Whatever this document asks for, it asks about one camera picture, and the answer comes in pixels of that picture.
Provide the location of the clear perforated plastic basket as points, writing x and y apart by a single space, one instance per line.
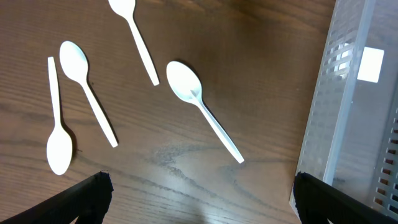
350 140

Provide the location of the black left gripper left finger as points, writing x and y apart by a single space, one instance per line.
86 202

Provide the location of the white plastic spoon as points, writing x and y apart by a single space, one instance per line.
125 9
187 86
59 144
75 66

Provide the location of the white label sticker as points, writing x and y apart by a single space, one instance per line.
370 66

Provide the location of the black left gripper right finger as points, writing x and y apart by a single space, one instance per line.
320 203

